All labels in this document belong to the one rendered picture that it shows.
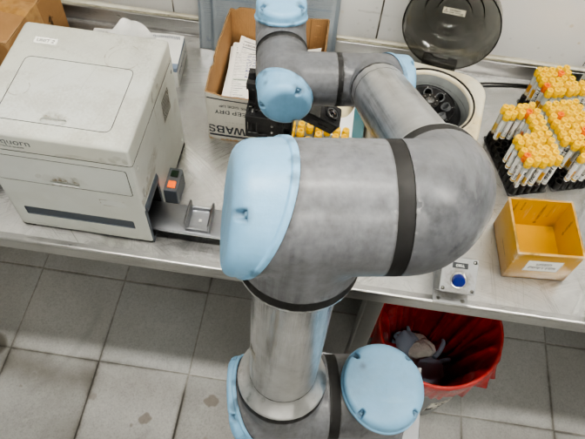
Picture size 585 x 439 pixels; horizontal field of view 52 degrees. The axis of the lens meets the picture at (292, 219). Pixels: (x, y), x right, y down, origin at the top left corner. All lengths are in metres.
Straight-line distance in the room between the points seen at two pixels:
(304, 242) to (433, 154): 0.12
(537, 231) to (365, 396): 0.70
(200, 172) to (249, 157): 0.90
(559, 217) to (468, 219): 0.91
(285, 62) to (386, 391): 0.46
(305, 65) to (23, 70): 0.56
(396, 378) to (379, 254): 0.39
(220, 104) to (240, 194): 0.89
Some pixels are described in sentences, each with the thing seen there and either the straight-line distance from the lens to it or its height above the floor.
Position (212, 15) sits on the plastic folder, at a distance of 1.57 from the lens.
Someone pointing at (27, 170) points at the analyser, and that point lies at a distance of 1.17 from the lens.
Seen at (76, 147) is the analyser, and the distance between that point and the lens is 1.06.
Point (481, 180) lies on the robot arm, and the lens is 0.51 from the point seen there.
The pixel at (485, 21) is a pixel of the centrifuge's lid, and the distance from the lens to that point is 1.48.
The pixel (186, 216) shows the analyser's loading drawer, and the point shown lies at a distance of 1.21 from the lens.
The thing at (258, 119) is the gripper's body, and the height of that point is 1.19.
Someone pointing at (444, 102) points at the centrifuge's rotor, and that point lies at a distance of 1.42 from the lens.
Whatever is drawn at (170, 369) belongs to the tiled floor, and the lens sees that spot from 2.08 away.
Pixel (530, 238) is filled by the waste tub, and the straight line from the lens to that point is 1.38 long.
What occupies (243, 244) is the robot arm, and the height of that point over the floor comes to 1.57.
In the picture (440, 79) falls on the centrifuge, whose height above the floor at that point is 0.98.
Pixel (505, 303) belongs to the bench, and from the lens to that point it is 1.29.
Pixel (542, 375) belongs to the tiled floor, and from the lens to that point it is 2.27.
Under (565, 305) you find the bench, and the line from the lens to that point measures 1.34.
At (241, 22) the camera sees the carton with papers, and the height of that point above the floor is 0.99.
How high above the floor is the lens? 1.96
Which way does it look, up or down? 58 degrees down
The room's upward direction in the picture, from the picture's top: 5 degrees clockwise
